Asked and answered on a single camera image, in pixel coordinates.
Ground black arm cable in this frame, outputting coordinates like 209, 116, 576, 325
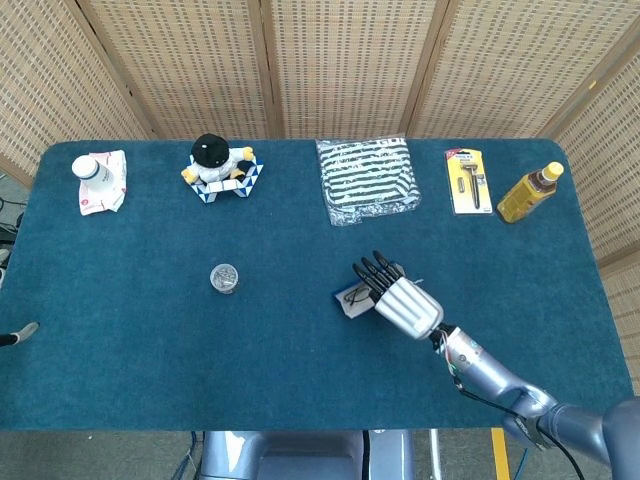
453, 382, 587, 480

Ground black head plush doll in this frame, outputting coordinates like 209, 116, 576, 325
180, 133, 255, 185

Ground black frame eyeglasses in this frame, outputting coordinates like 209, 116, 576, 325
344, 282, 381, 307

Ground yellow tea bottle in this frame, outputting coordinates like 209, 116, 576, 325
496, 160, 565, 225

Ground clear jar of paper clips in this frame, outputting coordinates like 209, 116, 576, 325
209, 263, 240, 295

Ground razor in yellow blister pack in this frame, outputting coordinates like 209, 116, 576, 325
443, 148, 494, 216

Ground white bottle with blue band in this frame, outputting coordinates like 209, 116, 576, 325
71, 154, 115, 194

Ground striped cloth in plastic bag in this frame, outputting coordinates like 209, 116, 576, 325
314, 138, 422, 227

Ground blue white snake puzzle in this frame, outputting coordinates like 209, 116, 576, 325
187, 153, 265, 205

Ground blue cable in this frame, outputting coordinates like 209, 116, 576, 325
169, 432, 202, 480

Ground silver robot torso base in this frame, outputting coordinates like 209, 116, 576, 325
199, 429, 416, 480

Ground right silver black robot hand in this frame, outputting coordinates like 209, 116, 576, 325
352, 249, 445, 342

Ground white table leg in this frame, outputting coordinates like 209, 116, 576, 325
428, 429, 443, 480

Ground blue table cover cloth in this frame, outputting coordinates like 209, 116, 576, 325
0, 138, 635, 432

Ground white red tissue pack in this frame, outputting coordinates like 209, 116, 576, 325
78, 148, 127, 217

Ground woven wooden folding screen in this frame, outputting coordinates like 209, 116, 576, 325
0, 0, 640, 401

